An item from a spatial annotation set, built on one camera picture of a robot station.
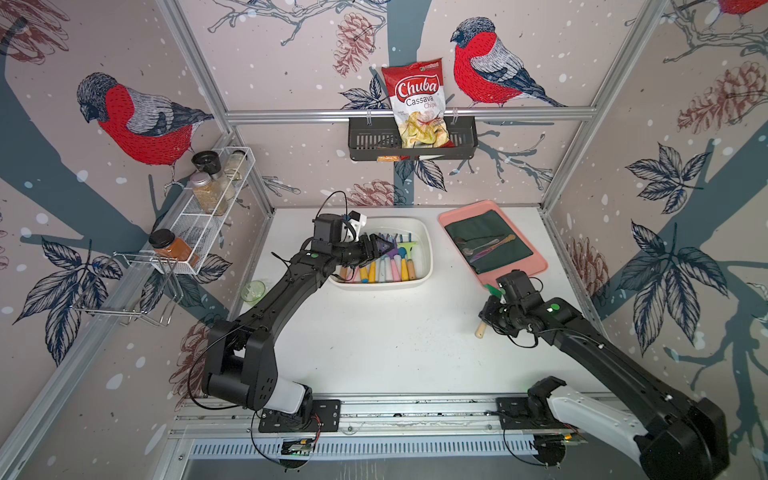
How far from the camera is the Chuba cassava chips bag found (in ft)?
2.73

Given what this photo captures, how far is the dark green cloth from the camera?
3.48ft

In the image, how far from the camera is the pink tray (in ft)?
3.47
